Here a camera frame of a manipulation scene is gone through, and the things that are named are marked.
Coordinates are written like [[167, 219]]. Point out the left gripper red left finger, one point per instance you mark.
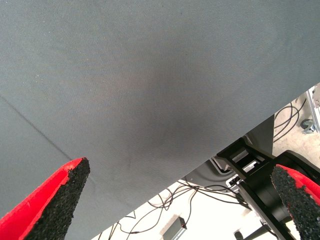
[[37, 215]]

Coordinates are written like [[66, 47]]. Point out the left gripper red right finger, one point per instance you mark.
[[302, 205]]

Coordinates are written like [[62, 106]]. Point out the grey robot base panel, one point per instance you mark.
[[260, 135]]

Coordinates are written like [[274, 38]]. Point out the grey power adapter box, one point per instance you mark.
[[176, 226]]

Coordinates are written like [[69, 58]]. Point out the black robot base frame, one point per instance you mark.
[[260, 190]]

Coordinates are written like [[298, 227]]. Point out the grey caster wheel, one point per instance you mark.
[[307, 126]]

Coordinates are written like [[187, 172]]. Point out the aluminium profile frame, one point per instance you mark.
[[315, 101]]

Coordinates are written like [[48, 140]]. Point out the dark grey table cloth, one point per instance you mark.
[[125, 75]]

